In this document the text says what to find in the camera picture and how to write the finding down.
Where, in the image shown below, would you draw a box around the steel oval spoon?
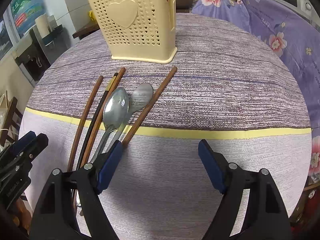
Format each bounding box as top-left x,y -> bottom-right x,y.
90,87 -> 129,163

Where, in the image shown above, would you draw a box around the blue water jug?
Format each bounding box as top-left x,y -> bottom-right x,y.
10,0 -> 46,37

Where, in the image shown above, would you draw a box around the paper cup holder tube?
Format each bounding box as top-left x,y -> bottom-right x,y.
35,14 -> 63,46

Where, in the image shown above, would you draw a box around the light brown chopstick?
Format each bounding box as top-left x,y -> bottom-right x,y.
80,67 -> 126,167

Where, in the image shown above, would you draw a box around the purple floral cloth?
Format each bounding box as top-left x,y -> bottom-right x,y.
191,0 -> 319,179

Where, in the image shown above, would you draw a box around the grey water dispenser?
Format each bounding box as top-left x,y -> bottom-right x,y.
12,25 -> 67,87

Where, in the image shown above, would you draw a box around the purple striped tablecloth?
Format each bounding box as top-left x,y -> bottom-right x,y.
20,14 -> 312,239

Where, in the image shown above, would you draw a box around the black gold-banded chopstick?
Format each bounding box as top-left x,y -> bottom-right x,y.
76,73 -> 118,169

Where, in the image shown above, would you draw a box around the cream plastic utensil holder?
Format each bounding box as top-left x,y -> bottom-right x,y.
88,0 -> 177,64

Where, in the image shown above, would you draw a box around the reddish brown chopstick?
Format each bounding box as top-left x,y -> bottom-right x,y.
67,75 -> 104,172

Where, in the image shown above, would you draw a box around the steel matte spoon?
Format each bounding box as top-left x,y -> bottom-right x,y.
107,83 -> 153,151

